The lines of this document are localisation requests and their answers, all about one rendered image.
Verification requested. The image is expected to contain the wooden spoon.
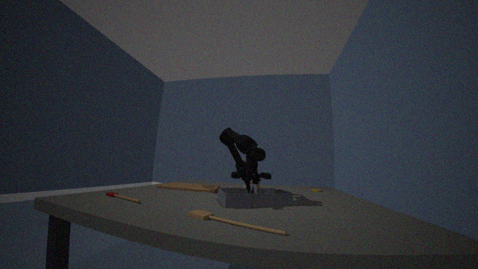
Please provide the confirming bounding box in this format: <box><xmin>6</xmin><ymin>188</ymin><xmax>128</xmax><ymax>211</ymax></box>
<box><xmin>187</xmin><ymin>209</ymin><xmax>286</xmax><ymax>235</ymax></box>

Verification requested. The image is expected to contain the brown wooden board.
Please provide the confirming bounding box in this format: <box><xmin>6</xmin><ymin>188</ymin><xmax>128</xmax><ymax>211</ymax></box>
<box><xmin>156</xmin><ymin>182</ymin><xmax>220</xmax><ymax>193</ymax></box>

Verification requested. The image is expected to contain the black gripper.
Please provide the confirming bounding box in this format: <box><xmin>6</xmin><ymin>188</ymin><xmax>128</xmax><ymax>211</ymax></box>
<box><xmin>231</xmin><ymin>161</ymin><xmax>271</xmax><ymax>193</ymax></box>

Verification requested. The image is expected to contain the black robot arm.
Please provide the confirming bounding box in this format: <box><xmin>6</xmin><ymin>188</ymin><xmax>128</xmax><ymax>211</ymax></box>
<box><xmin>220</xmin><ymin>128</ymin><xmax>266</xmax><ymax>174</ymax></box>

